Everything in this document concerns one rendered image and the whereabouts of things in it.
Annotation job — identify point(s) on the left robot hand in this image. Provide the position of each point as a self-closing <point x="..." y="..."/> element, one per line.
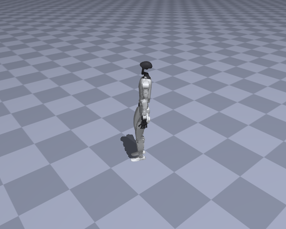
<point x="143" y="123"/>

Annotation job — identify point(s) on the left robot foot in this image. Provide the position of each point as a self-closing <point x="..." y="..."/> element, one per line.
<point x="138" y="159"/>

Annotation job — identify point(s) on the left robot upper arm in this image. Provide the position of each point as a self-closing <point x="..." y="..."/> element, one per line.
<point x="145" y="87"/>

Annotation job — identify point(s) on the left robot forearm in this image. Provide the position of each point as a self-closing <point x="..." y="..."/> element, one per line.
<point x="144" y="109"/>

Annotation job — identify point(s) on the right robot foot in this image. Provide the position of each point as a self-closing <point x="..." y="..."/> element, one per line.
<point x="136" y="153"/>

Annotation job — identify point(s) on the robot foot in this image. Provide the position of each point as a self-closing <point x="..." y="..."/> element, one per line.
<point x="138" y="159"/>
<point x="136" y="153"/>

